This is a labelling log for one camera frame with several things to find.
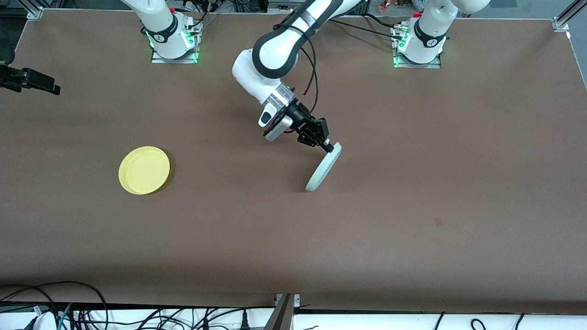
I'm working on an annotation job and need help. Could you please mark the pale green round plate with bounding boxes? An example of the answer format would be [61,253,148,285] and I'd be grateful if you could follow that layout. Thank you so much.
[305,142,343,192]

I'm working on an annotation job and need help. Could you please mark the yellow round plate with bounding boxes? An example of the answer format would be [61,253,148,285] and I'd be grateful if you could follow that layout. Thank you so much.
[118,146,171,195]

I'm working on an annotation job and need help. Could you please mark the brown table cover sheet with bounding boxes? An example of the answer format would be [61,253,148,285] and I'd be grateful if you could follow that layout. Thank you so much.
[0,9,587,308]

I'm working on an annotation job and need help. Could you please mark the grey metal rack device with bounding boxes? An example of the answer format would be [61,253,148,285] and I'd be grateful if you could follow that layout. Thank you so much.
[267,0,307,14]

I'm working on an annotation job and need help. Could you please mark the aluminium profile beam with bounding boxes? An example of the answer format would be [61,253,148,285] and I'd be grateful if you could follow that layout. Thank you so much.
[264,293,301,330]

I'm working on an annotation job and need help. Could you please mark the white lower table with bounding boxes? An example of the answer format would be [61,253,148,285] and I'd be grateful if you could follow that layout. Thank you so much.
[0,306,587,330]

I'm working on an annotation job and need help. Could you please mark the white power adapter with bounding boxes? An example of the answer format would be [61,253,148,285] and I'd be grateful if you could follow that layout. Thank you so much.
[25,311,58,330]

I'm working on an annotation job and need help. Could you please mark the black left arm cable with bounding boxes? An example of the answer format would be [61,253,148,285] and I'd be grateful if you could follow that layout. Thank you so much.
[274,22,320,115]

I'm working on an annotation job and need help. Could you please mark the long black table cable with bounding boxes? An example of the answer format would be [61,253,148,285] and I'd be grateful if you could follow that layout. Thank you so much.
[328,17,404,42]

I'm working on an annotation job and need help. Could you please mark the short black table cable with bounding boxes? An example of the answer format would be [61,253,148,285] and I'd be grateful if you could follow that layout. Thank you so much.
[365,13,404,31]

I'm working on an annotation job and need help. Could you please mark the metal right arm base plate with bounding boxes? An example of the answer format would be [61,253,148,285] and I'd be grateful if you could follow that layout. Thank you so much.
[150,21,202,65]

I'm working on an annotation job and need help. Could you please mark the black looped floor cable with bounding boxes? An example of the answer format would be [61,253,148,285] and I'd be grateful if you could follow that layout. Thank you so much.
[0,280,108,330]
[0,286,60,330]

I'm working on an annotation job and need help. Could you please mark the green cable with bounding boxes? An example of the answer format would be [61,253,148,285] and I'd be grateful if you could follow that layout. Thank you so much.
[57,302,73,330]

